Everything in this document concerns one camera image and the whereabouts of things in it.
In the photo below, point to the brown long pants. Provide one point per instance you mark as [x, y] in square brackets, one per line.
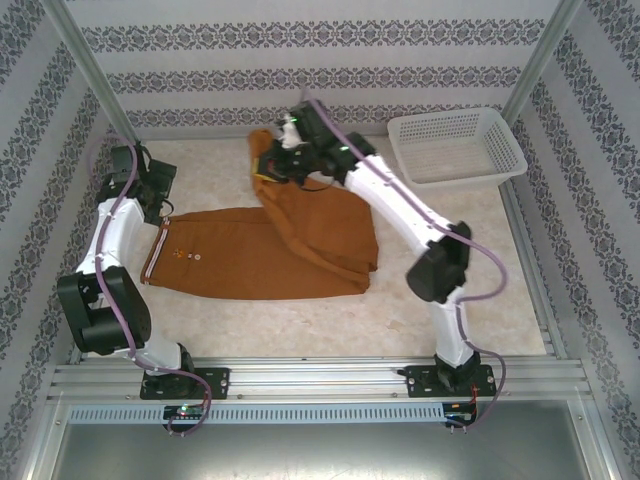
[240, 260]

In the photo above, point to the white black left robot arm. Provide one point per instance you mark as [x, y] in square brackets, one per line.
[120, 235]

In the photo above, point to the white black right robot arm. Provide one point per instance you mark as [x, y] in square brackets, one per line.
[395, 200]

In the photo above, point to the white plastic mesh basket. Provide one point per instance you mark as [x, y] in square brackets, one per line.
[450, 150]

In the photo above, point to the grey metal panel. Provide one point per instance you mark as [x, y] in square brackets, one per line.
[320, 452]

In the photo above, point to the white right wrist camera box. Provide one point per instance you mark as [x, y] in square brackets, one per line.
[290, 132]

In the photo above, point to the aluminium side frame rail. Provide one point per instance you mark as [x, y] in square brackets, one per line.
[530, 260]
[95, 300]

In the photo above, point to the aluminium frame post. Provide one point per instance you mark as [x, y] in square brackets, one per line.
[90, 70]
[542, 55]

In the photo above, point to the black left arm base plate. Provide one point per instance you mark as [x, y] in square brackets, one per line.
[220, 382]

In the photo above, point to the aluminium mounting rail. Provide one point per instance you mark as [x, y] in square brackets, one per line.
[310, 377]

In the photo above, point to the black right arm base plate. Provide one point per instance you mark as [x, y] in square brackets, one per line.
[420, 382]

